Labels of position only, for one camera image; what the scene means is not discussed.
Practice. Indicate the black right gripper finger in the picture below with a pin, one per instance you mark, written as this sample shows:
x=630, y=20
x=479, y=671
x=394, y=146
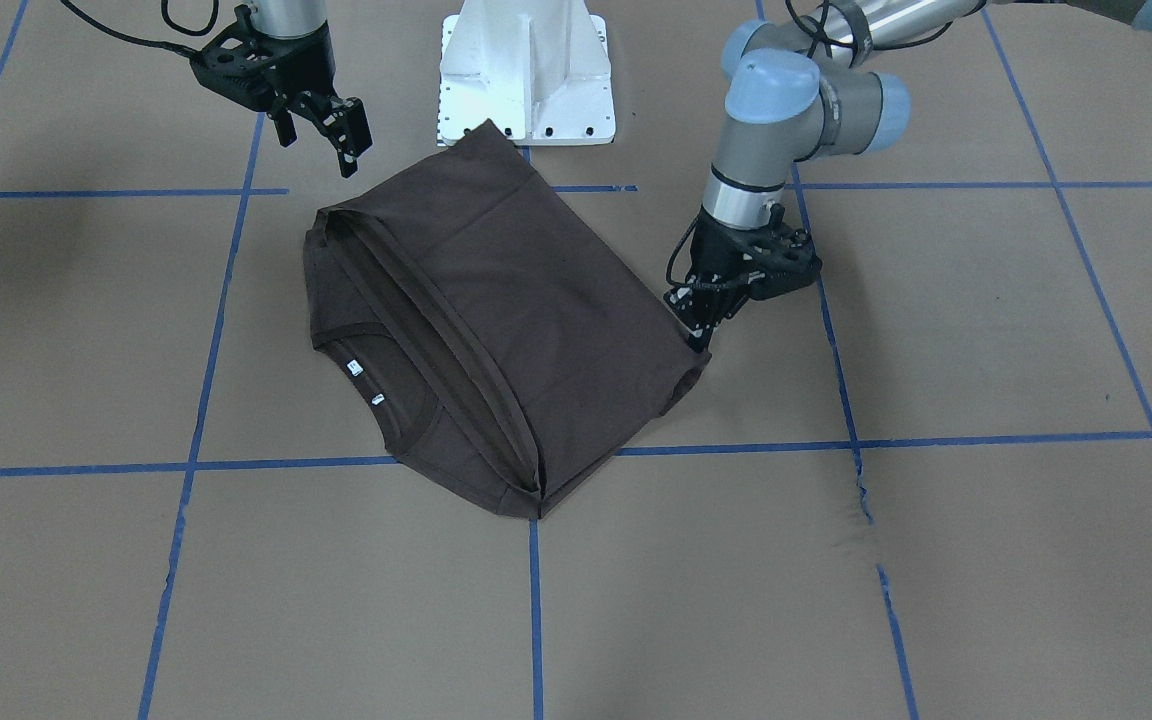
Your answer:
x=343, y=122

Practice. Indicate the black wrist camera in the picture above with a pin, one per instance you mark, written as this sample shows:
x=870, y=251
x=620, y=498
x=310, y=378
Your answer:
x=232, y=65
x=785, y=263

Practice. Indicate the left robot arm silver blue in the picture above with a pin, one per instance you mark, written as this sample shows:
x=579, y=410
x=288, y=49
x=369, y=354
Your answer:
x=798, y=92

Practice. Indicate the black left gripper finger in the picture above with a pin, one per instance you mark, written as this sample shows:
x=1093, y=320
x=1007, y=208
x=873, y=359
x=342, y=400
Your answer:
x=701, y=322

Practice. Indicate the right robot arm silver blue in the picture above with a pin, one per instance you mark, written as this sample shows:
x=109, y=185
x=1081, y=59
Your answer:
x=284, y=19

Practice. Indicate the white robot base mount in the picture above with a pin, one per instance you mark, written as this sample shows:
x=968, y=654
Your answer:
x=540, y=71

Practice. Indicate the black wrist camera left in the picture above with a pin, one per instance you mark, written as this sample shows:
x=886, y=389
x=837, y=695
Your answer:
x=785, y=263

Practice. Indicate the dark brown t-shirt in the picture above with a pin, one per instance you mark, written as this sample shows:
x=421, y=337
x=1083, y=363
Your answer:
x=506, y=351

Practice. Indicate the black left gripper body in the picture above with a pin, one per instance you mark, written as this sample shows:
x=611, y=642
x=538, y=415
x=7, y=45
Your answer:
x=715, y=250

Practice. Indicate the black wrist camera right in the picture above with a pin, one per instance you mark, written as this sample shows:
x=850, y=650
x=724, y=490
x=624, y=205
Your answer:
x=232, y=65

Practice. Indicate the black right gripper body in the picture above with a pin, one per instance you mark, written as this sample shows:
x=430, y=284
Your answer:
x=301, y=68

